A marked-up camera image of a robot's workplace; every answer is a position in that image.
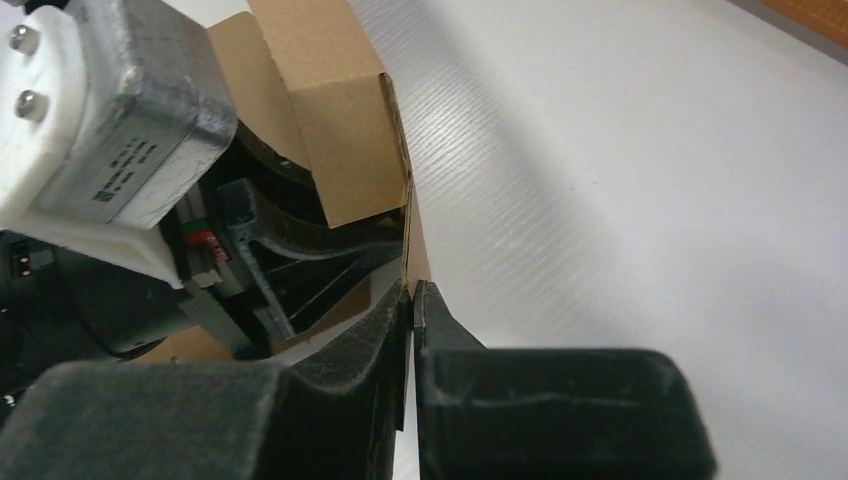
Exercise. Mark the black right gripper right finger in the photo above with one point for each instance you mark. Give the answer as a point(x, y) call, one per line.
point(549, 413)

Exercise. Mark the orange wooden shelf rack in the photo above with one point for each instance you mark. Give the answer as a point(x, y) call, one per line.
point(821, 24)

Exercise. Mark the brown cardboard box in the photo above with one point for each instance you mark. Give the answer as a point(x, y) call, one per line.
point(306, 79)

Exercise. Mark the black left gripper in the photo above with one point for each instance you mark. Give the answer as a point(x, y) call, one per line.
point(60, 306)

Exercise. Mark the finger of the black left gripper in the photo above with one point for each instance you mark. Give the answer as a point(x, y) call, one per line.
point(281, 166)
point(299, 270)

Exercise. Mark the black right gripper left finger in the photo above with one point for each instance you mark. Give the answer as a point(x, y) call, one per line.
point(333, 415)

